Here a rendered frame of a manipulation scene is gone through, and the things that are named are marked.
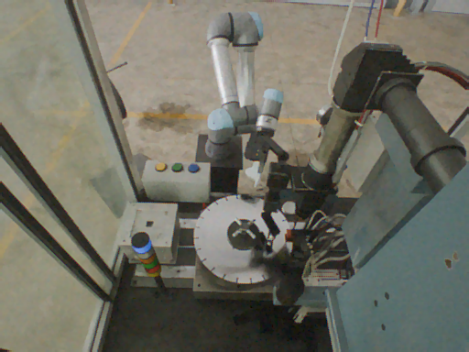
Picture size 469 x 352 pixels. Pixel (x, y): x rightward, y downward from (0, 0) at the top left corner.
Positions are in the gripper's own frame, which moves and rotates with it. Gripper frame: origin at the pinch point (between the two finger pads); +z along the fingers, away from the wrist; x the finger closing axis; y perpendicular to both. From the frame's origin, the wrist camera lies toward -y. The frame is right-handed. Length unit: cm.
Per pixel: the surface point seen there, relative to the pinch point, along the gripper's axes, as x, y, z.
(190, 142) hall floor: -147, 81, -38
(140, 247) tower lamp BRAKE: 36.0, 21.0, 24.9
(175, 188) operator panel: -13.1, 34.5, 8.7
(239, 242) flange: 8.7, 0.7, 20.7
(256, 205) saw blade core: -1.6, -1.1, 7.6
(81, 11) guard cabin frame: 44, 50, -28
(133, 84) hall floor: -187, 184, -100
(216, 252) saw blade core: 10.8, 6.8, 25.4
